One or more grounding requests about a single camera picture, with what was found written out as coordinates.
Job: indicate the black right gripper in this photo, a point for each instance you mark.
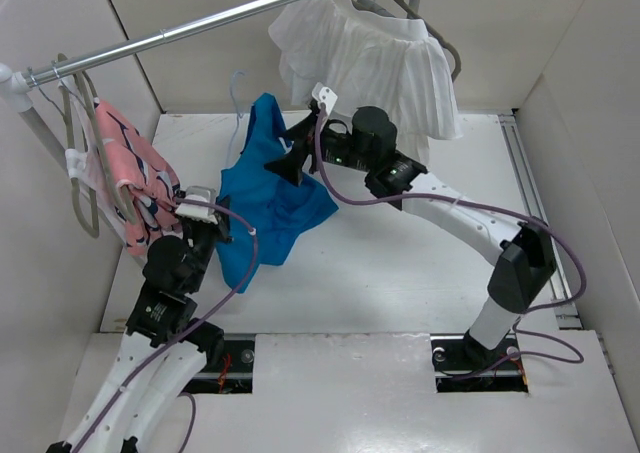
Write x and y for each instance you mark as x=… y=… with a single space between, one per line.
x=307 y=136

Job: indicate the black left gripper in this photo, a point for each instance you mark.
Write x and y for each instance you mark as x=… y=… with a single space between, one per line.
x=223 y=217

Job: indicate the blue t shirt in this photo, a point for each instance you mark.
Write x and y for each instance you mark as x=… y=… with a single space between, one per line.
x=279 y=211

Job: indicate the light blue wire hanger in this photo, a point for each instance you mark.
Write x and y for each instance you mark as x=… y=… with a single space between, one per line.
x=238 y=110

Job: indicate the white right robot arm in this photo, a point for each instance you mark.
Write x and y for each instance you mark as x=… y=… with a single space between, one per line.
x=519 y=250

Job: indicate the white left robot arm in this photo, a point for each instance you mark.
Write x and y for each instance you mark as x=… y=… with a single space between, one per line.
x=164 y=345

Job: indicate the grey velvet hanger inner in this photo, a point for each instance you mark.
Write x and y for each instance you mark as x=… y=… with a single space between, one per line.
x=119 y=195

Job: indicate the grey velvet hanger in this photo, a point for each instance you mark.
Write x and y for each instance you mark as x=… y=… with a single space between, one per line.
x=119 y=195
x=90 y=226

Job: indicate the grey velvet hanger outer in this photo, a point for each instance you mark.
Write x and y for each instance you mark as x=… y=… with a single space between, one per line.
x=90 y=226

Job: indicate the grey hanger holding skirt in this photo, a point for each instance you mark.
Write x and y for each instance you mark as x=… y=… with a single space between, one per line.
x=375 y=7

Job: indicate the pink shark print garment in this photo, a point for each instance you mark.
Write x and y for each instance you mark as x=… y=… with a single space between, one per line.
x=144 y=174

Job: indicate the white pleated skirt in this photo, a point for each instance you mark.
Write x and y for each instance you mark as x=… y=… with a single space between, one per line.
x=369 y=60

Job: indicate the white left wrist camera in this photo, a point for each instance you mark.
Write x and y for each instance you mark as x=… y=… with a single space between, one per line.
x=195 y=204

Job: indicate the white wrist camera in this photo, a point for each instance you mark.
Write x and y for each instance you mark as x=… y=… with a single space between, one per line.
x=323 y=98
x=195 y=204

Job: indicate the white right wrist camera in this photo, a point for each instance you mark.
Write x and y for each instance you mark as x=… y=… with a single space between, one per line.
x=323 y=98

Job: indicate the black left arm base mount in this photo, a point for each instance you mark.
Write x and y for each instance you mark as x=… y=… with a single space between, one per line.
x=230 y=360

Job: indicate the silver clothes rack rail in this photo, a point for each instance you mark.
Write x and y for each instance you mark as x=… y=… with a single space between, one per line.
x=31 y=78

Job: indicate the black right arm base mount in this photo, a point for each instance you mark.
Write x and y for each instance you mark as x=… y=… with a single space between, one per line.
x=462 y=366

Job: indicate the aluminium rail right edge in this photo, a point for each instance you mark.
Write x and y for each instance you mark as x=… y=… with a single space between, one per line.
x=567 y=316

